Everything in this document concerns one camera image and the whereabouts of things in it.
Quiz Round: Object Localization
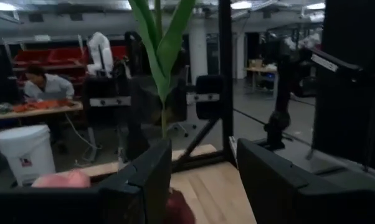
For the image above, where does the wooden work table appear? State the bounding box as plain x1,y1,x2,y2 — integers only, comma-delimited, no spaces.
0,101,84,123

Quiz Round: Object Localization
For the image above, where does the tulip with green leaves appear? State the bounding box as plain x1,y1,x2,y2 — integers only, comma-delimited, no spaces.
128,0,197,139

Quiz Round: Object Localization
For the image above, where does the white bucket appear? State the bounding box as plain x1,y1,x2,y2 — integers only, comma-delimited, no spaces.
0,124,57,187

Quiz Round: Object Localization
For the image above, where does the pink tulip flower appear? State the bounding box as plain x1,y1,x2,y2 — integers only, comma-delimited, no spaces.
31,169,92,189

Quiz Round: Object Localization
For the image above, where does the wooden table with box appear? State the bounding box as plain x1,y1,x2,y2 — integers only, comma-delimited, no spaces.
243,57,279,94

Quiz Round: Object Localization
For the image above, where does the black aluminium table frame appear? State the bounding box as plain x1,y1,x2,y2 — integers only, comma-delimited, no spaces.
171,0,238,174

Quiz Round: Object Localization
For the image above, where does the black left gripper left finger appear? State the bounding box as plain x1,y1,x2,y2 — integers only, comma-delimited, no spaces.
0,138,173,224

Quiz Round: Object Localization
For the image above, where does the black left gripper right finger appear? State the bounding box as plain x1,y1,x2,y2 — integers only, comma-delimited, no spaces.
236,138,375,224

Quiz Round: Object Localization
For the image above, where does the white column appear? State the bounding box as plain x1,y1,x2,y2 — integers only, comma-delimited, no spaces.
189,18,209,85

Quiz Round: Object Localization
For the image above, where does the person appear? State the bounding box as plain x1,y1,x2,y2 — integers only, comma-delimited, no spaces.
22,63,75,100

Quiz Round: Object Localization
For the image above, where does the dark red tulip flower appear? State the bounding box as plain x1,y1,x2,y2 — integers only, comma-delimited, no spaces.
164,188,197,224

